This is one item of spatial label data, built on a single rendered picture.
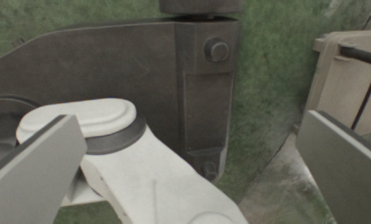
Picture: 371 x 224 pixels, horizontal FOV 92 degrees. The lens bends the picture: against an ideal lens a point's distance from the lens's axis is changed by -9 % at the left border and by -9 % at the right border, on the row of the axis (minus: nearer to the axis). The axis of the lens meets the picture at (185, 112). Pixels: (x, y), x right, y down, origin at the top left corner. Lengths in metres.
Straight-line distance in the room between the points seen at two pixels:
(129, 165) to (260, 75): 0.59
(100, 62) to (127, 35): 0.08
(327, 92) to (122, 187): 0.61
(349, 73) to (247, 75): 0.31
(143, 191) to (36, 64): 0.36
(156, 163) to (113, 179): 0.07
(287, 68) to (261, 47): 0.15
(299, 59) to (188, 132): 0.52
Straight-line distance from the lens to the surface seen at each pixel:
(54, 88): 0.52
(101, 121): 0.35
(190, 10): 0.43
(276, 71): 0.80
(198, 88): 0.47
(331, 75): 0.68
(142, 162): 0.32
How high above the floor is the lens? 0.61
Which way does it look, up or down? 57 degrees down
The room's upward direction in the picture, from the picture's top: 158 degrees clockwise
